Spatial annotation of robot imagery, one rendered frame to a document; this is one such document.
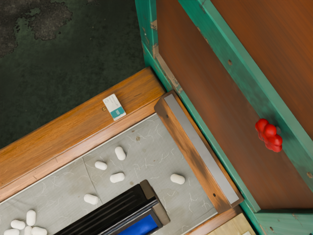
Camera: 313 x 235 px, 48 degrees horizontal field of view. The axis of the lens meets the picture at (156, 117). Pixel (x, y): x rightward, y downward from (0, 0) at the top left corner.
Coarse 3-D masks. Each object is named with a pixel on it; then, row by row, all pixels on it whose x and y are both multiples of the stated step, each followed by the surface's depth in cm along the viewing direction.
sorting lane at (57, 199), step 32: (160, 128) 93; (96, 160) 91; (128, 160) 91; (160, 160) 91; (32, 192) 90; (64, 192) 89; (96, 192) 89; (160, 192) 89; (192, 192) 88; (0, 224) 88; (64, 224) 87; (192, 224) 86
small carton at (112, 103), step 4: (112, 96) 91; (104, 100) 91; (108, 100) 90; (112, 100) 90; (116, 100) 90; (108, 104) 90; (112, 104) 90; (116, 104) 90; (120, 104) 90; (108, 108) 90; (112, 108) 90; (116, 108) 90; (120, 108) 90; (112, 112) 90; (116, 112) 90; (120, 112) 90; (124, 112) 90; (112, 116) 89; (116, 116) 89; (120, 116) 90
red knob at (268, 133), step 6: (264, 120) 40; (258, 126) 41; (264, 126) 40; (270, 126) 39; (276, 126) 41; (264, 132) 40; (270, 132) 39; (276, 132) 40; (264, 138) 40; (270, 138) 40; (276, 138) 39; (270, 144) 40; (276, 144) 39; (276, 150) 40
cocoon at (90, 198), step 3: (87, 195) 87; (90, 195) 87; (93, 195) 88; (84, 198) 87; (87, 198) 87; (90, 198) 87; (93, 198) 87; (96, 198) 87; (87, 201) 87; (90, 201) 87; (93, 201) 86; (96, 201) 87; (93, 204) 87
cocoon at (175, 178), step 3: (174, 174) 88; (171, 177) 88; (174, 177) 87; (177, 177) 87; (180, 177) 87; (183, 177) 88; (171, 180) 88; (174, 180) 87; (177, 180) 87; (180, 180) 87; (183, 180) 87; (180, 183) 87
